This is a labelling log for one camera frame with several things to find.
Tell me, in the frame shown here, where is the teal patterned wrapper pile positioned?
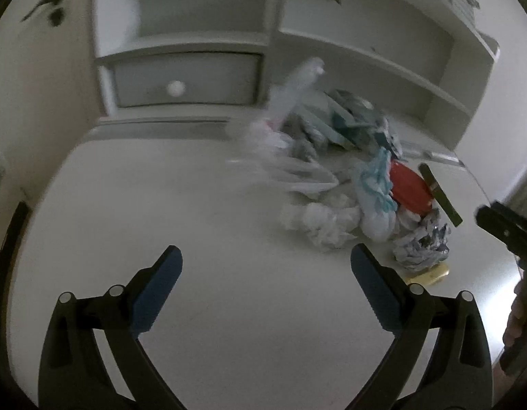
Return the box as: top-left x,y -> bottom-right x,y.
282,90 -> 403,160

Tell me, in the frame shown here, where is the right hand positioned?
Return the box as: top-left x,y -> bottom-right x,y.
502,279 -> 527,347

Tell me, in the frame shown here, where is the clear plastic bag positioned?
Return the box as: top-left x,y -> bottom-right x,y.
225,57 -> 339,197

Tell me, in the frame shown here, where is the white and teal plastic bag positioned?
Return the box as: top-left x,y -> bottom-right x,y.
351,148 -> 398,243

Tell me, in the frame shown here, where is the yellow small wrapper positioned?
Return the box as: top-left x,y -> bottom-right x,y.
404,262 -> 449,287

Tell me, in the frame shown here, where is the black door handle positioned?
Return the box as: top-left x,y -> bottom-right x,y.
20,0 -> 65,27

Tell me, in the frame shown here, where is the red round lid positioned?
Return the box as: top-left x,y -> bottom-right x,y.
389,160 -> 434,217

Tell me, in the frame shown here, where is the grey foil wrapper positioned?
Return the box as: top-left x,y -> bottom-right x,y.
392,209 -> 450,272

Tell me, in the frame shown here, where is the white desk hutch shelf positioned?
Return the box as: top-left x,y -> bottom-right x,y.
93,0 -> 500,150

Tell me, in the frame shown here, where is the grey drawer with white knob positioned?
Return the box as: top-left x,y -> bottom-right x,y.
113,53 -> 262,107

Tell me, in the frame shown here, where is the green flat stick pack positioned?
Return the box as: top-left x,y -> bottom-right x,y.
418,163 -> 462,228

